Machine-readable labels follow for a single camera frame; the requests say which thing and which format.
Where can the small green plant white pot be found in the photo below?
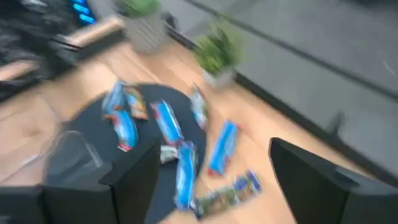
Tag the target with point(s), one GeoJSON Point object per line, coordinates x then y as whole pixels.
{"type": "Point", "coordinates": [217, 56]}

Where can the clear plastic bin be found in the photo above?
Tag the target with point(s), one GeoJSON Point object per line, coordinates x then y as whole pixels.
{"type": "Point", "coordinates": [73, 158]}

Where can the green and brown granola bar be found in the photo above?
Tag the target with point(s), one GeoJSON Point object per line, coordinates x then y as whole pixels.
{"type": "Point", "coordinates": [227, 194]}

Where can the orange Quaker Chewy bar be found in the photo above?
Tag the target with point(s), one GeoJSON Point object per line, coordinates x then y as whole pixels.
{"type": "Point", "coordinates": [136, 104]}

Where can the blue glowing lights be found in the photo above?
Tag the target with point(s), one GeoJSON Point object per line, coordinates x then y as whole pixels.
{"type": "Point", "coordinates": [81, 12]}

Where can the blue Quaker Chewy bar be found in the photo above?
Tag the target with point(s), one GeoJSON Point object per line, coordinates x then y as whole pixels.
{"type": "Point", "coordinates": [185, 175]}
{"type": "Point", "coordinates": [168, 123]}
{"type": "Point", "coordinates": [127, 130]}
{"type": "Point", "coordinates": [224, 147]}

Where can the black round mat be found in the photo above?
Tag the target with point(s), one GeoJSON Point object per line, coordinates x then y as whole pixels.
{"type": "Point", "coordinates": [93, 124]}

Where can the silver white granola bar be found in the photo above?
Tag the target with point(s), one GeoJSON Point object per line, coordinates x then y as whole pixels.
{"type": "Point", "coordinates": [168, 154]}

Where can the silver and blue granola bar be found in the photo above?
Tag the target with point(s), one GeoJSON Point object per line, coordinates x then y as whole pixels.
{"type": "Point", "coordinates": [199, 107]}

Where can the succulent in patterned pot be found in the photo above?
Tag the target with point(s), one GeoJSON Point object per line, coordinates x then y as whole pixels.
{"type": "Point", "coordinates": [143, 28]}

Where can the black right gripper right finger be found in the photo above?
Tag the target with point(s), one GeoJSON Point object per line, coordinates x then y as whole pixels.
{"type": "Point", "coordinates": [304, 186]}

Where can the silver blue-striped granola bar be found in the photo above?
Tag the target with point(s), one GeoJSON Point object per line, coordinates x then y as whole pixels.
{"type": "Point", "coordinates": [113, 98]}

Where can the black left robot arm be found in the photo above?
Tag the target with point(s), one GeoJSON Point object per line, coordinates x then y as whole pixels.
{"type": "Point", "coordinates": [28, 40]}

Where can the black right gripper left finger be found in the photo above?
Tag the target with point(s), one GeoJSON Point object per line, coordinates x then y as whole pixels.
{"type": "Point", "coordinates": [136, 186]}

